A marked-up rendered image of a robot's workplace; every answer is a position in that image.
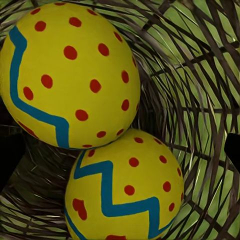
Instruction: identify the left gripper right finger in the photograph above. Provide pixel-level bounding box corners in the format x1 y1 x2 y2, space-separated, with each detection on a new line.
224 132 240 173

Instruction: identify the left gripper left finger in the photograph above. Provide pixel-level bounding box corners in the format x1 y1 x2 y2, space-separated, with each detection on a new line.
0 132 26 193

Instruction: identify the wicker basket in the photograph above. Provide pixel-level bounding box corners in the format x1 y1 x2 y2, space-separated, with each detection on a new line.
0 0 240 240

